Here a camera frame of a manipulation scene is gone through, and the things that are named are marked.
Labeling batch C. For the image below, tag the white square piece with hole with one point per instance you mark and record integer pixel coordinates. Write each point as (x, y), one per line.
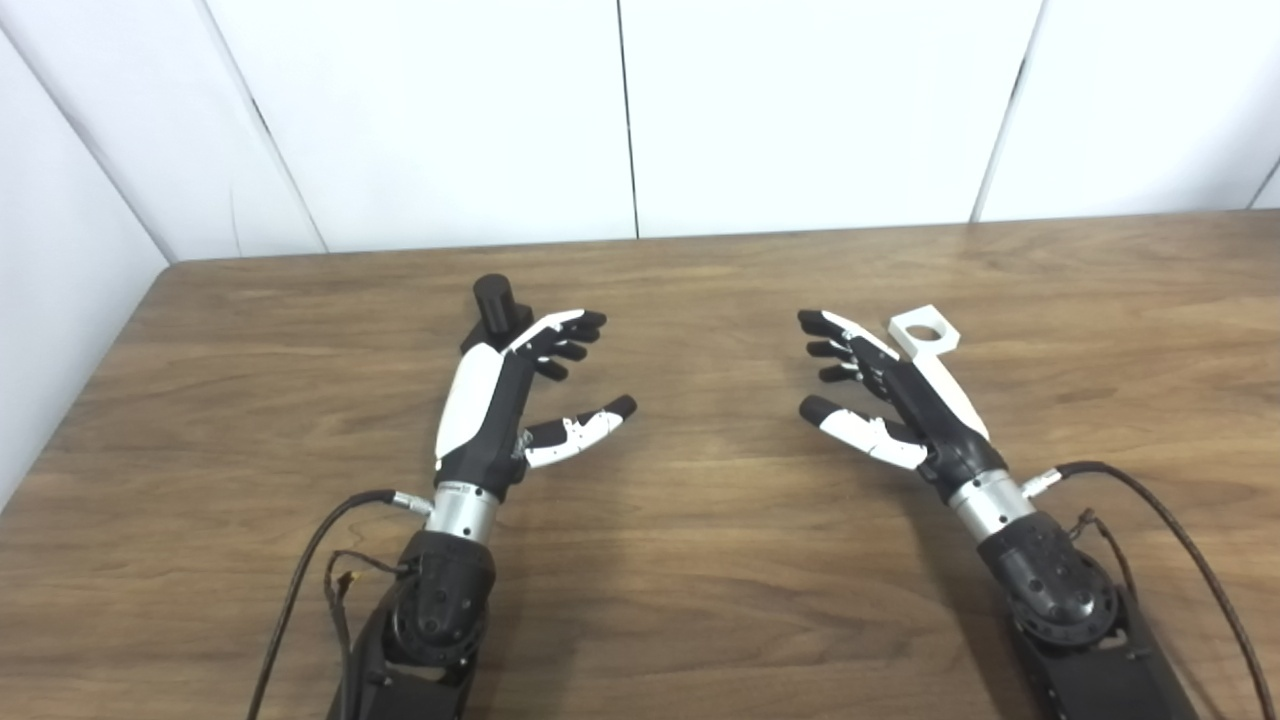
(940, 338)

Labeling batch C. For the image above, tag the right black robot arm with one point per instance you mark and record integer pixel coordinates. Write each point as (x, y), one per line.
(1060, 590)

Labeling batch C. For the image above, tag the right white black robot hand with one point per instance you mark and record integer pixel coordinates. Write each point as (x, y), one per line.
(935, 410)

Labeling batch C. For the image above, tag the black peg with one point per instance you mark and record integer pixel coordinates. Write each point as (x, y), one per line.
(493, 300)

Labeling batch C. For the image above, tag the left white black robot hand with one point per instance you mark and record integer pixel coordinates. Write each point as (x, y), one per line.
(470, 400)

